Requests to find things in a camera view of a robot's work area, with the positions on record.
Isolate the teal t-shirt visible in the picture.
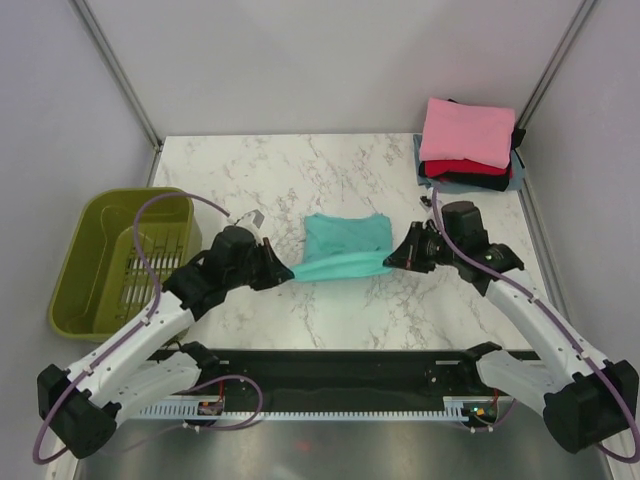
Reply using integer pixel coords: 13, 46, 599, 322
291, 213, 393, 283

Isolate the left aluminium frame post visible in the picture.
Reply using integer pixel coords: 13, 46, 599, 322
68, 0, 164, 151

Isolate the olive green plastic tub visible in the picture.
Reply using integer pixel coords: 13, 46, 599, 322
48, 188, 202, 343

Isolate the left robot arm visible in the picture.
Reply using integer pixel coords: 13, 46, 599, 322
36, 226, 294, 459

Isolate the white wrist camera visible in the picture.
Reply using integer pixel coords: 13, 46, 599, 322
420, 187, 439, 209
227, 209, 265, 238

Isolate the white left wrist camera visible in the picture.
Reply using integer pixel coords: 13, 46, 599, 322
227, 209, 265, 238

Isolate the folded black t-shirt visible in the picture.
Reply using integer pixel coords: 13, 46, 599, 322
428, 116, 526, 192

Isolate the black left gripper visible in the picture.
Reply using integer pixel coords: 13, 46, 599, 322
225, 237, 293, 291

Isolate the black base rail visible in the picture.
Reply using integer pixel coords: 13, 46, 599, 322
149, 349, 551, 414

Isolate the folded pink t-shirt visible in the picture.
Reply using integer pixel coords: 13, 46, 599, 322
419, 98, 515, 169

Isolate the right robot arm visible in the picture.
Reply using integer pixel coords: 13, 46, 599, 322
383, 197, 639, 453

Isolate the white slotted cable duct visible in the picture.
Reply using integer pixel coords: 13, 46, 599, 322
132, 396, 500, 422

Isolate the folded red t-shirt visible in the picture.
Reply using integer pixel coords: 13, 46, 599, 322
418, 159, 512, 178

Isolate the aluminium frame post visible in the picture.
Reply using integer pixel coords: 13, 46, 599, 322
517, 0, 600, 129
68, 0, 164, 151

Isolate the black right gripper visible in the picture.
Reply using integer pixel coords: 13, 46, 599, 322
385, 221, 462, 274

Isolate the folded grey-blue t-shirt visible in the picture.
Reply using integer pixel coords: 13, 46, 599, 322
412, 134, 526, 194

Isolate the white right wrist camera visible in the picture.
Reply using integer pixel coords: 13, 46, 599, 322
420, 187, 439, 209

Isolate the right aluminium frame post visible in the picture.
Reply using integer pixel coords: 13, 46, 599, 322
517, 0, 600, 129

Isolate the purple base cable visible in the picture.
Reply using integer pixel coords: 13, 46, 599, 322
182, 374, 267, 431

